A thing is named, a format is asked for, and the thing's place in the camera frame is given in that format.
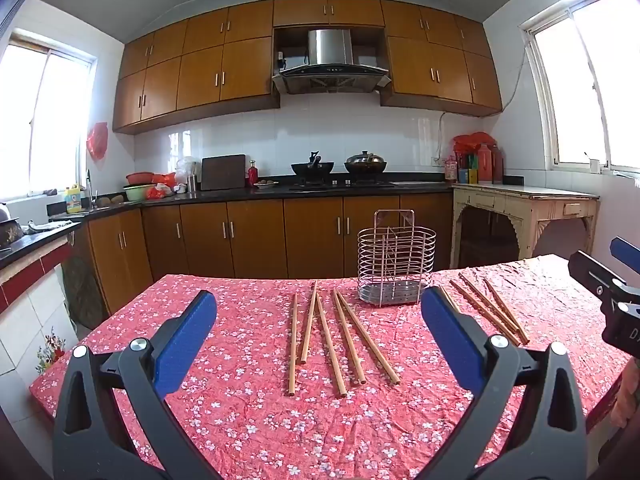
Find grey dish cloth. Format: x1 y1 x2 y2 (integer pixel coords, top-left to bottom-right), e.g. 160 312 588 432
22 220 63 235

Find wok with lid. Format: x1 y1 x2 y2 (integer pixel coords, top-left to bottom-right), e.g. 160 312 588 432
344 150 388 181

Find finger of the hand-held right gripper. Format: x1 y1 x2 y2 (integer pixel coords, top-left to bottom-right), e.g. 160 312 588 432
609 236 640 267
568 250 640 307

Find orange plastic bag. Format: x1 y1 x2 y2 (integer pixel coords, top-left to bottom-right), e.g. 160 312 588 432
147 172 177 199

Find red floral tablecloth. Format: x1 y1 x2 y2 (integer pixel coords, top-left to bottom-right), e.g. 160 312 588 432
29 254 633 480

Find red hanging plastic bag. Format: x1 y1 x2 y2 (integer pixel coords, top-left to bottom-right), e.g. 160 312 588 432
86 121 109 160

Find brown base cabinets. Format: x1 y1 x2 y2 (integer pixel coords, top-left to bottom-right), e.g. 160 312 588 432
65 192 456 316

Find steel range hood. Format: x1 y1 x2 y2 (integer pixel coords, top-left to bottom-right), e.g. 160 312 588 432
271 29 392 96

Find cream side table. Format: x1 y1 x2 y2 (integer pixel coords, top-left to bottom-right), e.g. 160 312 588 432
450 182 601 270

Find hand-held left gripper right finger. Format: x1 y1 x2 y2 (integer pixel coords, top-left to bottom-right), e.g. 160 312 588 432
421 286 588 480

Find dark cutting board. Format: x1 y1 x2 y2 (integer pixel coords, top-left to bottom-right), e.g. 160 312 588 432
201 154 247 191

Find sliding glass window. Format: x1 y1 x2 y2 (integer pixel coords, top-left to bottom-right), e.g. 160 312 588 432
519 0 640 178
0 30 96 201

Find black wok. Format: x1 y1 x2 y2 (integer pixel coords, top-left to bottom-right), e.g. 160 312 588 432
291 150 335 184

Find white plastic bag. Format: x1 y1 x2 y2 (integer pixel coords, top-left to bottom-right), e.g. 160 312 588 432
175 156 202 186

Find dark patterned sack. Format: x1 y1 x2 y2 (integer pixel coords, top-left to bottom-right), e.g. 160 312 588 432
62 255 108 331

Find brown wall cabinets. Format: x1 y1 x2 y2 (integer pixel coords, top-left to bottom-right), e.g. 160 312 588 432
112 0 503 136

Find dark cooking pot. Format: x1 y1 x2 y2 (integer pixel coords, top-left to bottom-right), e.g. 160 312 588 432
0 203 23 248

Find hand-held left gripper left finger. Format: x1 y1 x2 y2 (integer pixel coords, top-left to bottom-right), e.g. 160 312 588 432
52 290 218 480

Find tall red oil bottle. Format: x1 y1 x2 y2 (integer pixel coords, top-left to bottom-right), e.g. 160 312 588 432
477 143 493 184

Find person's right hand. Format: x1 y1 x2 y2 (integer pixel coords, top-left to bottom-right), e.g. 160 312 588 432
614 360 640 428

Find metal wire chopstick holder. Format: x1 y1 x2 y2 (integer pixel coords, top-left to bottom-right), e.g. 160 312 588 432
356 208 437 307

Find crumpled red plastic bag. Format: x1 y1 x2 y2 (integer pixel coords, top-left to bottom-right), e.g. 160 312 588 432
452 131 496 156

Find wooden chopstick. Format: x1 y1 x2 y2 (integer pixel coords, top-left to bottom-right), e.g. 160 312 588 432
287 293 299 397
439 286 462 315
331 289 367 386
449 280 522 347
299 280 319 365
482 278 530 343
316 296 347 398
336 291 401 387
459 273 527 345

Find black gas stove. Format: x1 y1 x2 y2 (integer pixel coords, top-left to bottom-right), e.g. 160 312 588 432
289 179 396 191

